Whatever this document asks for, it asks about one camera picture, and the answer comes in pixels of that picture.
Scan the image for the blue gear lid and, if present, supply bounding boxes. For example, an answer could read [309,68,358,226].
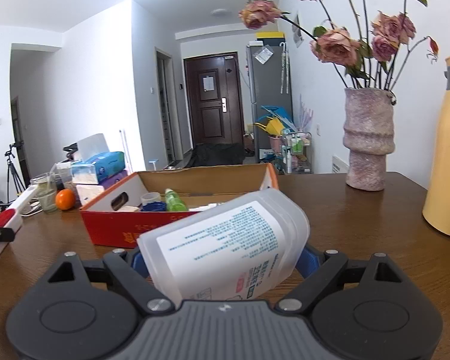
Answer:
[140,202,167,212]

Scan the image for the green spray bottle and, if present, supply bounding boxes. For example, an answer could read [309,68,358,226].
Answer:
[164,189,188,212]

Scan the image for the white pill bottle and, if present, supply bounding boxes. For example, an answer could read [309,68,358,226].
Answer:
[137,188,311,306]

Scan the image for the beige cube adapter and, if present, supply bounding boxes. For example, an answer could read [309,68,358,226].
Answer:
[117,205,140,212]

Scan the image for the white spray bottle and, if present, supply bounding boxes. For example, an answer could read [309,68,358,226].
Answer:
[188,202,223,212]

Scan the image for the glass cup with straw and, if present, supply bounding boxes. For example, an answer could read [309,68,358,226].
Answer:
[31,172,57,212]

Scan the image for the red cardboard box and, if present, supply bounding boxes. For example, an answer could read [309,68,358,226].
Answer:
[80,163,279,249]

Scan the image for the orange fruit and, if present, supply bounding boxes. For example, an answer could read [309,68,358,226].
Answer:
[55,189,76,211]

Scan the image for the clear food container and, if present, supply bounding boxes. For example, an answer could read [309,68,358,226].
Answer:
[55,161,76,192]

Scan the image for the purple tissue pack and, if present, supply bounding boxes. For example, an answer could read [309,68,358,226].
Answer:
[74,170,129,207]

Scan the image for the blue tissue pack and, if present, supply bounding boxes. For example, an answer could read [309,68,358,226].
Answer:
[70,133,126,185]

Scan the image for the pink textured vase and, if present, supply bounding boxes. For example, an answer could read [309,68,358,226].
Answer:
[343,88,395,192]

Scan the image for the dark brown door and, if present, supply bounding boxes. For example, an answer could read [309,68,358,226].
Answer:
[184,52,244,146]

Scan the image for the grey refrigerator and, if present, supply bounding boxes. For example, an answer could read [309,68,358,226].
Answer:
[246,38,293,161]

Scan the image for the dried pink roses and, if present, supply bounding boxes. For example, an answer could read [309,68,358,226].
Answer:
[238,0,441,91]

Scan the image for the yellow box on fridge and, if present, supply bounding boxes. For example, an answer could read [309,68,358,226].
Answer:
[256,32,285,39]

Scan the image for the black camera tripod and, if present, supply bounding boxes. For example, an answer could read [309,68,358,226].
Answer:
[4,142,26,203]

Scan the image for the metal wire rack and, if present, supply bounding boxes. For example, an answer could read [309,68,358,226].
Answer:
[280,129,313,174]

